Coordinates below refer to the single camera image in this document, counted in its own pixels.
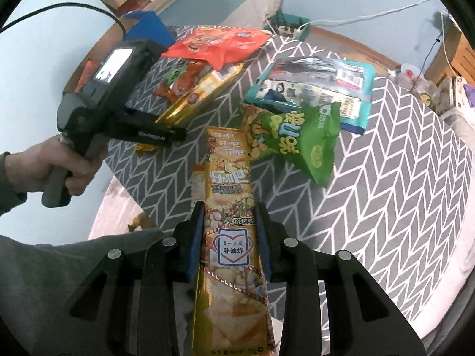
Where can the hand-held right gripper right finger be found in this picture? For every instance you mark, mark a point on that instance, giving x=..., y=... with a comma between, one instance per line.
x=261, y=239

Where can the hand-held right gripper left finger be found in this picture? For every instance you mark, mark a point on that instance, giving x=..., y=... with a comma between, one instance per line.
x=196, y=239

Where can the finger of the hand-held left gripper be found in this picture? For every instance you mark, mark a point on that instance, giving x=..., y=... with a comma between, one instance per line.
x=163, y=133

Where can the long yellow snack packet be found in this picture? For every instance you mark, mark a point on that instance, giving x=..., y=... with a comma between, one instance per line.
x=230, y=193

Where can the gold snack packet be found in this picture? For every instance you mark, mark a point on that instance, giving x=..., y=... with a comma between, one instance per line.
x=209, y=89

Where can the red snack bag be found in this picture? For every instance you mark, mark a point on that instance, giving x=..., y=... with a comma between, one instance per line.
x=219, y=46

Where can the green snack bag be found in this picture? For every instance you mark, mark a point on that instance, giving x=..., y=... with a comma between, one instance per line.
x=297, y=137

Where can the teal snack bag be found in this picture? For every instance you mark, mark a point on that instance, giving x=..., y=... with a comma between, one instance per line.
x=308, y=81

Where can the person's left forearm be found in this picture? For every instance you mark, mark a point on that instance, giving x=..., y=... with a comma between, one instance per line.
x=11, y=185

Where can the person's left hand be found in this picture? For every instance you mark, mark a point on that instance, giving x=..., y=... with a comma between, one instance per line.
x=40, y=167

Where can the small orange snack packet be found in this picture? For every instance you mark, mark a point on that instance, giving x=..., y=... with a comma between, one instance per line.
x=178, y=87

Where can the grey chevron tablecloth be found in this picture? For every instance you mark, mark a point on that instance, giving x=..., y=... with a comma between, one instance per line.
x=378, y=193

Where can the person's grey trousers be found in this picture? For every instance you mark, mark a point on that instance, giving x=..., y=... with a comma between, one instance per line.
x=55, y=267

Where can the white power strip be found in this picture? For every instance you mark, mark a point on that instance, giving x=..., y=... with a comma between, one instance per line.
x=287, y=30

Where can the teal basket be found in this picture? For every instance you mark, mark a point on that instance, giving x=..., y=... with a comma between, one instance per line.
x=293, y=20

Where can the pile of plastic bottles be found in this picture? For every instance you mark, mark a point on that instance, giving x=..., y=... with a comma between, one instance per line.
x=415, y=81

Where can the wooden shelf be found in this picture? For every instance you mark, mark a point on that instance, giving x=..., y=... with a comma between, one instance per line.
x=458, y=55

